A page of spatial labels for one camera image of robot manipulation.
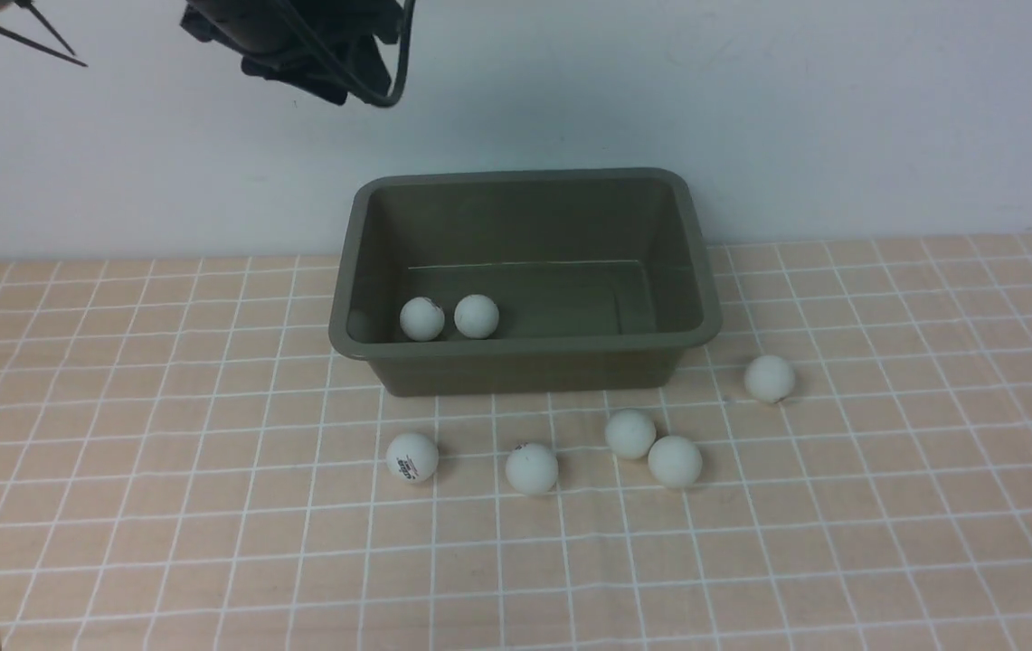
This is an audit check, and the white ping-pong ball red logo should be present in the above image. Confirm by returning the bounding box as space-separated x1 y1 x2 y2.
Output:
384 432 440 485

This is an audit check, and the beige checkered tablecloth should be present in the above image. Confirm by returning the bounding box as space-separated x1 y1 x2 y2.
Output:
0 235 1032 650

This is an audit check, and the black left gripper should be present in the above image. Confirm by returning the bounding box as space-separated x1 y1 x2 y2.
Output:
180 1 408 107

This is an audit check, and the olive green plastic bin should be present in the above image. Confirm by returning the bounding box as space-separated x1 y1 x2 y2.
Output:
329 166 724 397

